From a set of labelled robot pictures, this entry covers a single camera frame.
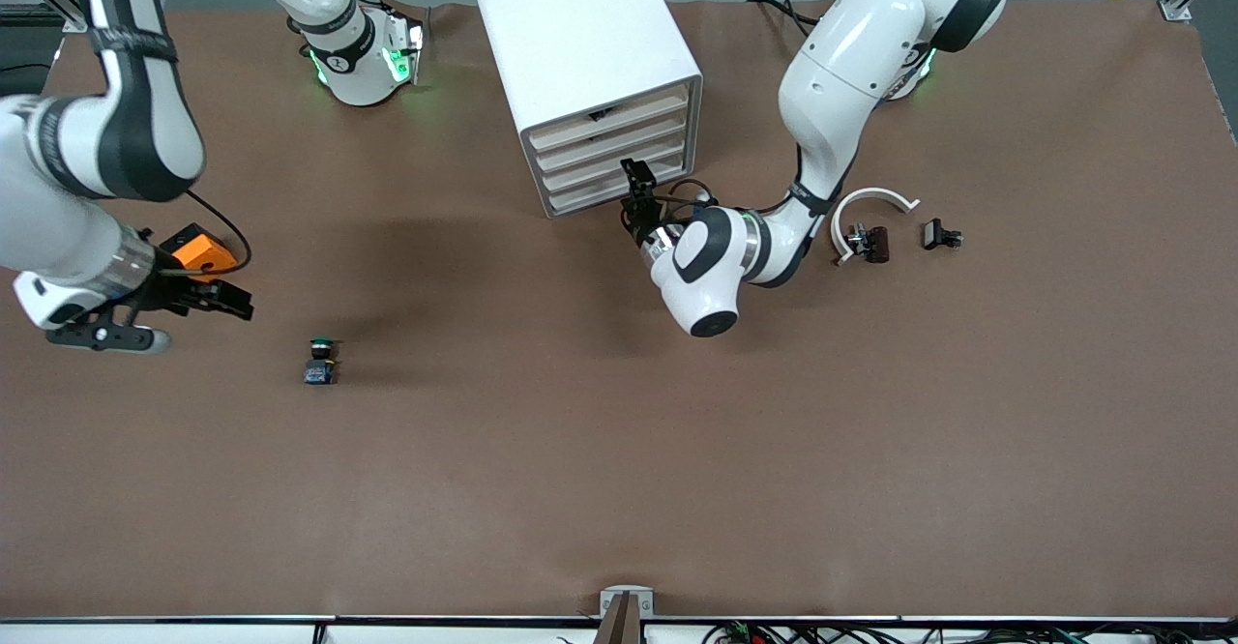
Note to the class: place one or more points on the black table edge rail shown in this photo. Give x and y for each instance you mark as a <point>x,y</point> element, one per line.
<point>193,619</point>

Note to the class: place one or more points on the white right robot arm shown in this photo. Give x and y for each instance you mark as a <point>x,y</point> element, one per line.
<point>145,141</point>

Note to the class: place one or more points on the brown table cover mat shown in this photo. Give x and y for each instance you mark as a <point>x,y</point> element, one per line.
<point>619,431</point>

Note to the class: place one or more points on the orange and black button box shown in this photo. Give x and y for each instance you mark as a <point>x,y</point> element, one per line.
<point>198,249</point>

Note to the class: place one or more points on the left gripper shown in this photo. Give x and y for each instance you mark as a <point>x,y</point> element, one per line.
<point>640,217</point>

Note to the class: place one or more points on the green push button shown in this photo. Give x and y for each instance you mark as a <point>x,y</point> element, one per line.
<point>320,362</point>

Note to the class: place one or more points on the grey metal bracket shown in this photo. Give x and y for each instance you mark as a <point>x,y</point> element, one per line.
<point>627,596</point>

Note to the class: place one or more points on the dark camera pole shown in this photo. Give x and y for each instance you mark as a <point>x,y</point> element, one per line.
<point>619,629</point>

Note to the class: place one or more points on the small brown component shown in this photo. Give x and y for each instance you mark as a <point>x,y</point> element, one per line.
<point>875,244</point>

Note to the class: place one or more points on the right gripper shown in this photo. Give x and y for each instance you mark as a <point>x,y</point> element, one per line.
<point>180,293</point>

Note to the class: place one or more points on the white curved plastic part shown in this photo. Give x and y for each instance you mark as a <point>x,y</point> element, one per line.
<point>870,195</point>

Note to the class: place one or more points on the small black component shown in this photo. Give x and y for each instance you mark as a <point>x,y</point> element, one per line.
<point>934,234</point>

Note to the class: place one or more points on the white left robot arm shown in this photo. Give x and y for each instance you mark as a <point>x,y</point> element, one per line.
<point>832,73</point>

